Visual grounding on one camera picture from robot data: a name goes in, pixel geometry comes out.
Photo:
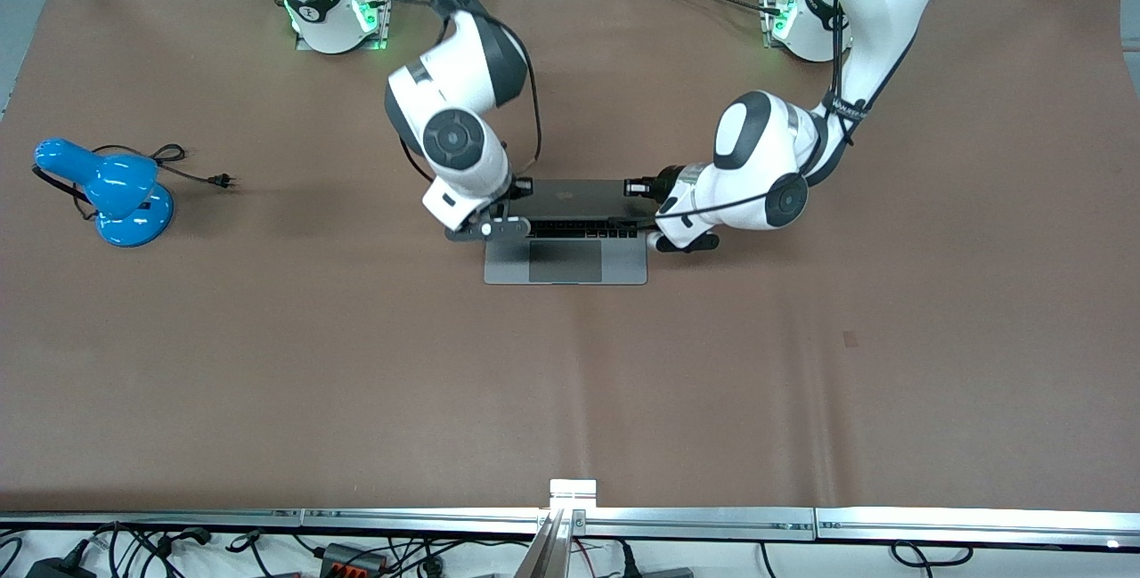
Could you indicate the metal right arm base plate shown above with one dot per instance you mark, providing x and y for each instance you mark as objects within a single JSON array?
[{"x": 384, "y": 21}]

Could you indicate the black power adapter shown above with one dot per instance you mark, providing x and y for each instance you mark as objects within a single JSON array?
[{"x": 58, "y": 567}]

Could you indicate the brown table cover mat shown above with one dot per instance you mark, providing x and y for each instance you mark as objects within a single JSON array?
[{"x": 356, "y": 382}]

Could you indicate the silver grey laptop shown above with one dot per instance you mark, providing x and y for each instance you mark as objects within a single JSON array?
[{"x": 570, "y": 262}]

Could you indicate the aluminium edge rail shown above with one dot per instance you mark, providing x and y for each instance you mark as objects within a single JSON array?
[
  {"x": 980, "y": 526},
  {"x": 151, "y": 517},
  {"x": 419, "y": 520},
  {"x": 695, "y": 523}
]

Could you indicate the black connector with orange levers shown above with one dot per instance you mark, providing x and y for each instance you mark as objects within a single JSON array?
[{"x": 352, "y": 557}]

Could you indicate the aluminium camera mast profile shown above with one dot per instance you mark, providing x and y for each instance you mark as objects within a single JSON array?
[{"x": 545, "y": 551}]

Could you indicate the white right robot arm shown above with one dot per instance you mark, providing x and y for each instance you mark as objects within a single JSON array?
[{"x": 463, "y": 70}]

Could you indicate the blue desk lamp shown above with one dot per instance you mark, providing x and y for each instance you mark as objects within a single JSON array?
[{"x": 125, "y": 195}]

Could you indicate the white mast bracket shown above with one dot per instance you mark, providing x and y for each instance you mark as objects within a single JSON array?
[{"x": 573, "y": 491}]

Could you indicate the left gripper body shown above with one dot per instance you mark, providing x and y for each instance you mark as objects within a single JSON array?
[{"x": 664, "y": 183}]

